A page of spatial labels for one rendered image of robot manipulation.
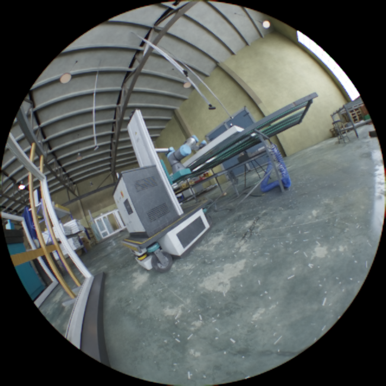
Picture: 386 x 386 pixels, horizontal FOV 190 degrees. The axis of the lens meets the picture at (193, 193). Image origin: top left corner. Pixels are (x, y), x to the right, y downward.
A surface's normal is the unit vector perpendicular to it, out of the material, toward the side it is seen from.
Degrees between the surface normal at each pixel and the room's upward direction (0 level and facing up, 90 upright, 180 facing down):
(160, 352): 0
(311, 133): 90
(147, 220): 90
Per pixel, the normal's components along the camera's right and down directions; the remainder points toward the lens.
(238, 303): -0.42, -0.91
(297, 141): -0.68, 0.34
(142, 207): 0.69, -0.30
